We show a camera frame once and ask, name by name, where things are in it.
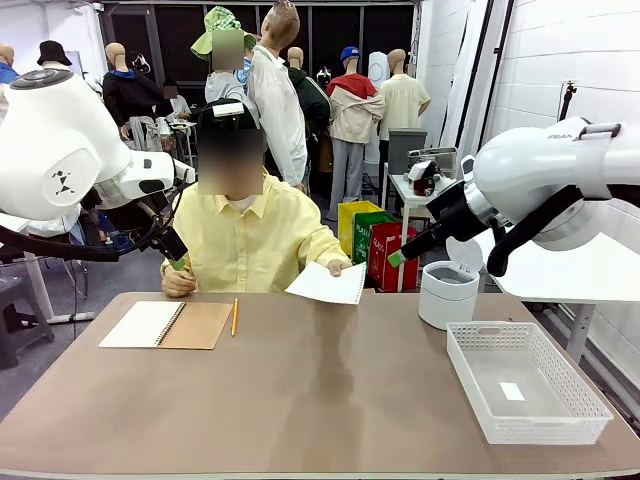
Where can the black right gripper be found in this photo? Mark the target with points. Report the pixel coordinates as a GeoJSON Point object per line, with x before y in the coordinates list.
{"type": "Point", "coordinates": [457, 212]}

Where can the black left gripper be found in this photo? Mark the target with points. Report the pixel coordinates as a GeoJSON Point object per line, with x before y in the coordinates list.
{"type": "Point", "coordinates": [142, 217]}

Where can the yellow pencil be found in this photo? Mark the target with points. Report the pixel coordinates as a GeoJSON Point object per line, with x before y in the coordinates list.
{"type": "Point", "coordinates": [234, 317]}

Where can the white paper sheet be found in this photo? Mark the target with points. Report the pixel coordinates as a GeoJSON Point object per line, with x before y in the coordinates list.
{"type": "Point", "coordinates": [325, 287]}

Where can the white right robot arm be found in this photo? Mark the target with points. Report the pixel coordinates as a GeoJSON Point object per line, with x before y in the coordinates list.
{"type": "Point", "coordinates": [530, 175]}

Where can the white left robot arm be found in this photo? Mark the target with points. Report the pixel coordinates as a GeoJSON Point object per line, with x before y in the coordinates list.
{"type": "Point", "coordinates": [55, 145]}

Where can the person's right hand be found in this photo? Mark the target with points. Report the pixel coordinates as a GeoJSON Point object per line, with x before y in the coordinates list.
{"type": "Point", "coordinates": [179, 285]}

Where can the person's left hand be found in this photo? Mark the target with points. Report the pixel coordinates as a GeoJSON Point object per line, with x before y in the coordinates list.
{"type": "Point", "coordinates": [340, 266]}

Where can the red recycling bin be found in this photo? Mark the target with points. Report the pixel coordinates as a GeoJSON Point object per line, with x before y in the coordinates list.
{"type": "Point", "coordinates": [390, 255]}

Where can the green recycling bin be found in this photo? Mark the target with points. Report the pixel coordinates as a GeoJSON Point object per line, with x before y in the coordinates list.
{"type": "Point", "coordinates": [367, 237]}

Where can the small white side table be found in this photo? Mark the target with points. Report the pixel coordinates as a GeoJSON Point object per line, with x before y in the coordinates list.
{"type": "Point", "coordinates": [400, 192]}

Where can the white round trash can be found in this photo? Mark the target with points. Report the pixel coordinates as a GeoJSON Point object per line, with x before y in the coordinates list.
{"type": "Point", "coordinates": [445, 300]}

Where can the yellow recycling bin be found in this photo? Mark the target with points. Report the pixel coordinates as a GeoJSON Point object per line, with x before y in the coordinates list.
{"type": "Point", "coordinates": [352, 225]}

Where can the person's yellow shirt torso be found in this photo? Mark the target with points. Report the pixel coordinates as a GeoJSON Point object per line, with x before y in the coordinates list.
{"type": "Point", "coordinates": [250, 245]}

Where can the spiral notebook with brown cover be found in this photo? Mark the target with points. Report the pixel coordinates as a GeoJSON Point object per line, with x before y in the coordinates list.
{"type": "Point", "coordinates": [200, 325]}

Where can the metal tray rack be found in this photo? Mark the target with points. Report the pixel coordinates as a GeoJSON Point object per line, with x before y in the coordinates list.
{"type": "Point", "coordinates": [447, 157]}

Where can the grey metal cabinet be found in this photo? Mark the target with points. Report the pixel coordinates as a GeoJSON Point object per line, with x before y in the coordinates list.
{"type": "Point", "coordinates": [406, 145]}

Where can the white table with striped feet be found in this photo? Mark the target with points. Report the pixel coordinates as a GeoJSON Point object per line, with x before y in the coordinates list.
{"type": "Point", "coordinates": [40, 290]}

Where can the black baseball cap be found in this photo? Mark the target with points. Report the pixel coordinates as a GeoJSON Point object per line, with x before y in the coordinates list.
{"type": "Point", "coordinates": [227, 117]}

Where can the seated person in white shirt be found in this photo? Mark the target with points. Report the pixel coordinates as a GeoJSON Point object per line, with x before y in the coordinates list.
{"type": "Point", "coordinates": [179, 105]}

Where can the mannequin with blue cap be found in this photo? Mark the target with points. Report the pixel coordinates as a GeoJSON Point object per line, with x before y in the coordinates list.
{"type": "Point", "coordinates": [352, 115]}

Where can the mannequin in cream shirt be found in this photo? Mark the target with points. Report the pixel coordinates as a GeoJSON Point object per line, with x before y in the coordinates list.
{"type": "Point", "coordinates": [402, 100]}

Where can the mannequin in black hoodie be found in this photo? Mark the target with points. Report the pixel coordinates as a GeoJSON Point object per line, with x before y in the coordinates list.
{"type": "Point", "coordinates": [132, 95]}

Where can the large white table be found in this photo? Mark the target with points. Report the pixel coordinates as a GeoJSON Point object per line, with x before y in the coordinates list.
{"type": "Point", "coordinates": [575, 280]}

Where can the mannequin with green hat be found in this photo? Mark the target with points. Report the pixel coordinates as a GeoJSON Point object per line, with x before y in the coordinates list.
{"type": "Point", "coordinates": [225, 85]}

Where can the tall mannequin in white shirt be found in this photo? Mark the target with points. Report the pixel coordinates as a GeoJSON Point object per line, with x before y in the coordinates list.
{"type": "Point", "coordinates": [277, 110]}

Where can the small white label slip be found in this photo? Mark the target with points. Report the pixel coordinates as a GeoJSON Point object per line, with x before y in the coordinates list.
{"type": "Point", "coordinates": [512, 392]}

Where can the mannequin in dark green jacket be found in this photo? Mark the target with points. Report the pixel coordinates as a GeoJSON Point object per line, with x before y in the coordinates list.
{"type": "Point", "coordinates": [312, 100]}

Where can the black tripod pole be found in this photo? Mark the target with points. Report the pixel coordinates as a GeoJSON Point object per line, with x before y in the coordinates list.
{"type": "Point", "coordinates": [567, 100]}

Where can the white perforated plastic basket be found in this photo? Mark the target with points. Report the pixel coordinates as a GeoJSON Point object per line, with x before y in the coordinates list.
{"type": "Point", "coordinates": [545, 420]}

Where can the mannequin with black bucket hat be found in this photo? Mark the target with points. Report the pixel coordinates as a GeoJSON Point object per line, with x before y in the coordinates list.
{"type": "Point", "coordinates": [52, 52]}

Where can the mannequin in blue white top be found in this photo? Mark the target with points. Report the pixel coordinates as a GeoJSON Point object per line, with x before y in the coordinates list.
{"type": "Point", "coordinates": [6, 67]}

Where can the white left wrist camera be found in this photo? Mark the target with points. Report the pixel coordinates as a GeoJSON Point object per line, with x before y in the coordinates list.
{"type": "Point", "coordinates": [185, 172]}

